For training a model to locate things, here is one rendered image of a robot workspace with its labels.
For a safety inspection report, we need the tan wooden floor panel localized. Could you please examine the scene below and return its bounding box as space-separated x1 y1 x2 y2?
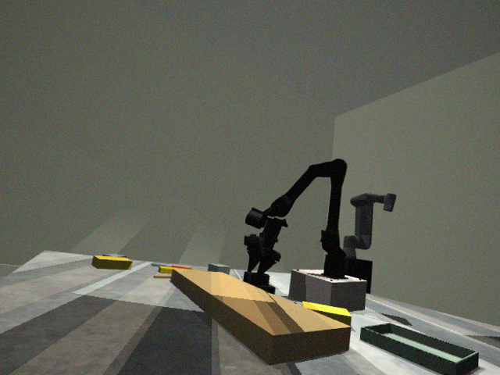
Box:
170 268 351 366

